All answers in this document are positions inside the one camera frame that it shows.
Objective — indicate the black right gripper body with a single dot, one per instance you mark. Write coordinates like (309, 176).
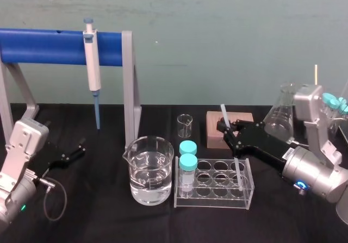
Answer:
(258, 142)

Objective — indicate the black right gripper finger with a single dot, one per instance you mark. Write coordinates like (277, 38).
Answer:
(240, 124)
(230, 143)

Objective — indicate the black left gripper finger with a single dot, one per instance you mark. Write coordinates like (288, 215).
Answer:
(77, 149)

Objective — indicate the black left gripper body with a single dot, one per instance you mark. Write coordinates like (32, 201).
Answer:
(55, 156)

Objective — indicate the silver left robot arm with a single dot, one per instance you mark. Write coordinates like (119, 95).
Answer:
(19, 150)

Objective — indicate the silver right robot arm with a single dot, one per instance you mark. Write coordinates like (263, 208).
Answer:
(312, 167)

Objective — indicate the brown wooden block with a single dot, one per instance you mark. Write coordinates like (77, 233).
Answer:
(214, 134)

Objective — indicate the clear glass conical flask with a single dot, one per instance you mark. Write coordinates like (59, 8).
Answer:
(280, 118)

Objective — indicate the clear tube with teal cap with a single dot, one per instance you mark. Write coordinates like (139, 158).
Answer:
(328, 98)
(188, 165)
(342, 103)
(187, 147)

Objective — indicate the small clear glass beaker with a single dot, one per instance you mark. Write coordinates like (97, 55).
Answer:
(185, 126)

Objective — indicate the clear acrylic tube rack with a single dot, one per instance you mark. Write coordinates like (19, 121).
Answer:
(217, 196)

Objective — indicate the large glass beaker with water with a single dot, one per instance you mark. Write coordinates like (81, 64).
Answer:
(150, 177)

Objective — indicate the black table cloth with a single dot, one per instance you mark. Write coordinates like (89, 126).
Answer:
(108, 226)

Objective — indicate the white and blue pipette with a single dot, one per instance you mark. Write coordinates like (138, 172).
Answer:
(92, 63)

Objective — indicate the thin pale wooden stick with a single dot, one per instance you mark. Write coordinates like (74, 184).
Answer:
(316, 74)

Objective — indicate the blue and grey pipette stand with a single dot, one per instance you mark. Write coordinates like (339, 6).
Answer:
(54, 47)

